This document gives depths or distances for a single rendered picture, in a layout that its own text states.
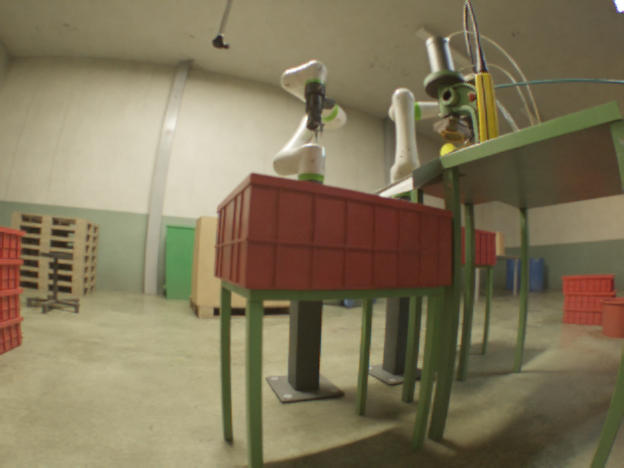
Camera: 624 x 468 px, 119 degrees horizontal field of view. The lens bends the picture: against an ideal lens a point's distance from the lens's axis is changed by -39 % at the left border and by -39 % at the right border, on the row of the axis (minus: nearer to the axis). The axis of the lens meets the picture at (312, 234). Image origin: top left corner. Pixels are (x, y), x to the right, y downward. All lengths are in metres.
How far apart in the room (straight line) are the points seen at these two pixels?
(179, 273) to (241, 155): 2.45
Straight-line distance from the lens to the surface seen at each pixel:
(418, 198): 1.30
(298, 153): 1.45
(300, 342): 1.35
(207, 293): 3.11
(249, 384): 0.63
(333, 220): 0.64
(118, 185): 5.39
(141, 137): 5.60
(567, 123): 0.85
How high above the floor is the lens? 0.59
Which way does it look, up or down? 6 degrees up
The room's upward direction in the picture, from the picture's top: 2 degrees clockwise
